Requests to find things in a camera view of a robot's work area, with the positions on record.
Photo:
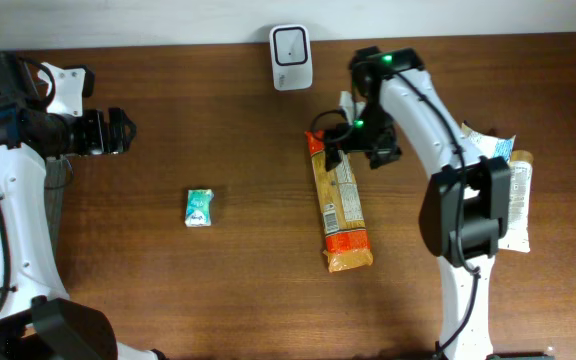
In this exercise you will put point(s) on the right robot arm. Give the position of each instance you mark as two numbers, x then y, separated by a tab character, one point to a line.
465	210

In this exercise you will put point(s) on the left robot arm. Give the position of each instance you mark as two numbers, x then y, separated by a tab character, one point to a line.
42	119

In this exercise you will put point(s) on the orange biscuit packet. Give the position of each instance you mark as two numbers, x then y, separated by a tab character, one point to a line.
345	234

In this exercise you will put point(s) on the white cream tube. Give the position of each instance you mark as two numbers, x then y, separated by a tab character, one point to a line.
517	238

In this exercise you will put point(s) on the yellow snack bag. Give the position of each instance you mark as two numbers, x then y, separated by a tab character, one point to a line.
489	145

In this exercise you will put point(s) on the small teal tissue pack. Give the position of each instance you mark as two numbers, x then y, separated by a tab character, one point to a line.
198	208

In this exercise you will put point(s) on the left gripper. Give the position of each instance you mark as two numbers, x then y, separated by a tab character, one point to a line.
101	132

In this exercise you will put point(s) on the grey plastic mesh basket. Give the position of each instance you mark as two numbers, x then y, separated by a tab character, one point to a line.
57	173

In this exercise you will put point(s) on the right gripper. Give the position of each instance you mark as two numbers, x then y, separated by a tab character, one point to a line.
360	148

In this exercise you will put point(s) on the white barcode scanner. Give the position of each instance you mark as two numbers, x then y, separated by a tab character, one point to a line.
291	57

